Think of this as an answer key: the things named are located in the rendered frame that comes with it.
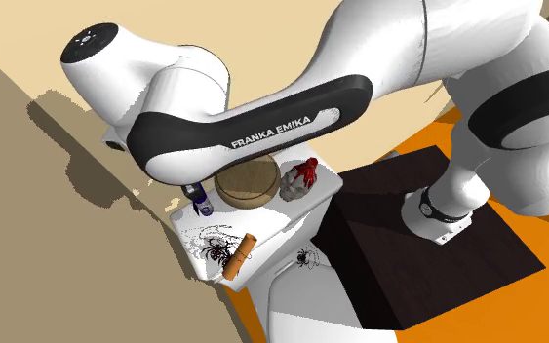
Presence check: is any red and grey figure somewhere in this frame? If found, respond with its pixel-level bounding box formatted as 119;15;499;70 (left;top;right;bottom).
279;157;320;203

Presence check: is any round wooden bowl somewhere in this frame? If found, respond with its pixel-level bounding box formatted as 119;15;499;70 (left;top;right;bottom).
214;154;282;210

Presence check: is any blue glass bottle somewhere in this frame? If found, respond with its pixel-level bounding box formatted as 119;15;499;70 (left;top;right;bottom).
181;182;215;217

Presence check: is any orange cylinder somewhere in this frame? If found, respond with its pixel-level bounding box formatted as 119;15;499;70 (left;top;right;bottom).
221;232;258;282

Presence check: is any white toilet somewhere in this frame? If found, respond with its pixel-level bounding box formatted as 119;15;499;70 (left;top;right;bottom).
169;143;399;343

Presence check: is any dark brown robot stand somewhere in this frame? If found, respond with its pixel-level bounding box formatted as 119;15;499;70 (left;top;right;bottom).
310;145;548;331

